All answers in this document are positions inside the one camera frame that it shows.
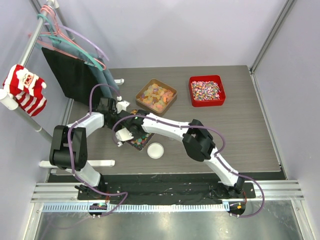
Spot star candy tin box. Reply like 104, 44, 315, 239
126, 133, 154, 151

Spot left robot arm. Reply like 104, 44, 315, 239
49, 97, 130, 200

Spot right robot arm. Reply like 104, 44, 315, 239
111, 110, 245, 198

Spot grey-blue cloth on hanger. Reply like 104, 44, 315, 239
53, 43, 119, 97

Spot white round lid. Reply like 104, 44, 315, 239
147, 142, 164, 159

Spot brown gummy candy tin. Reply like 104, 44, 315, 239
135, 78, 178, 117

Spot black cloth on hanger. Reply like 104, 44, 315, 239
41, 47, 98, 106

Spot purple hanger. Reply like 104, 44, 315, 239
58, 24, 110, 62

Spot red candy box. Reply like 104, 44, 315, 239
188, 75, 226, 108

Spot santa red striped sock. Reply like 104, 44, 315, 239
2, 64, 47, 117

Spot teal hanger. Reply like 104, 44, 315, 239
37, 13, 107, 72

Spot pink hanger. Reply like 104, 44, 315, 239
36, 4, 107, 72

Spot metal clothes rack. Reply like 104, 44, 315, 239
0, 0, 125, 171

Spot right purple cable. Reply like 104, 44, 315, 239
111, 114, 266, 220

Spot purple cable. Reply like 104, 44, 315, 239
67, 83, 130, 217
111, 114, 266, 220

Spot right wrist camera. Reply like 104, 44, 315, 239
115, 128, 134, 147

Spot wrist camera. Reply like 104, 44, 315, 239
115, 128, 134, 147
116, 96, 130, 114

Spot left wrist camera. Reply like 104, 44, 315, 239
116, 96, 130, 114

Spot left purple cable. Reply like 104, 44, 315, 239
67, 83, 130, 217

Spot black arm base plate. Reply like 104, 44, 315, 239
76, 173, 256, 206

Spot white cable duct strip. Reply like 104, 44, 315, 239
42, 202, 230, 213

